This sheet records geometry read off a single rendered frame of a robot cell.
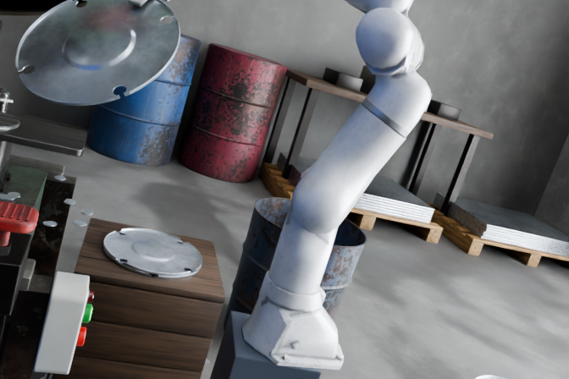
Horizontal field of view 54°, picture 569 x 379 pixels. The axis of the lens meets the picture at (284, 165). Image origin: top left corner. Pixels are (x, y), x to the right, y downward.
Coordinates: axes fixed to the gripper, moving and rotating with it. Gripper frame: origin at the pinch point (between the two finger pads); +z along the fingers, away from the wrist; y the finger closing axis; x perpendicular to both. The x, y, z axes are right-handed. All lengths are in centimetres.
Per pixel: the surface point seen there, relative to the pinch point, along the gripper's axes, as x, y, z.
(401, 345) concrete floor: 65, -171, -20
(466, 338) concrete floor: 91, -197, -46
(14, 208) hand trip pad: 18, 8, 49
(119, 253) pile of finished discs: -13, -73, 25
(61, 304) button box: 21, -8, 54
